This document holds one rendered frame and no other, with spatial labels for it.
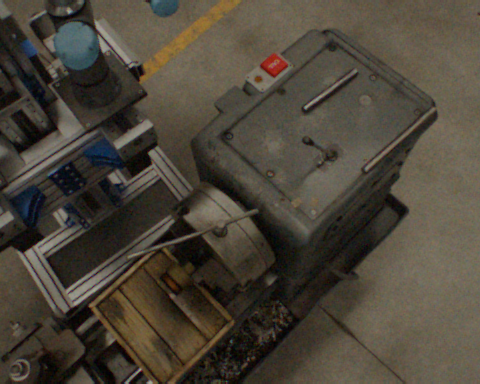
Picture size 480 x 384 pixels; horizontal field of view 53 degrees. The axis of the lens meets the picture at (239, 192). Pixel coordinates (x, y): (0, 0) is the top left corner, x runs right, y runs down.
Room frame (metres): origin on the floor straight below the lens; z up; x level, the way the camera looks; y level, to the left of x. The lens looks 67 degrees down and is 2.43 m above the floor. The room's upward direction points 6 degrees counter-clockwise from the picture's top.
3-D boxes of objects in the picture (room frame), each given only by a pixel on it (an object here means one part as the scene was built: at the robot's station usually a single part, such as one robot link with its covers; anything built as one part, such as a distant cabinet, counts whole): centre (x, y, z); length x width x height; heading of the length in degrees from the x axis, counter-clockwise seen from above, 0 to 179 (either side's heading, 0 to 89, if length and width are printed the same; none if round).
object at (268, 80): (0.88, -0.12, 1.23); 0.13 x 0.08 x 0.05; 129
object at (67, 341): (0.14, 0.57, 0.99); 0.20 x 0.10 x 0.05; 129
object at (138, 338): (0.27, 0.28, 0.89); 0.36 x 0.30 x 0.04; 39
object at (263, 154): (0.70, -0.23, 1.06); 0.59 x 0.48 x 0.39; 129
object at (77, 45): (0.96, 0.41, 1.33); 0.13 x 0.12 x 0.14; 12
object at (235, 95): (0.79, -0.01, 1.24); 0.09 x 0.08 x 0.03; 129
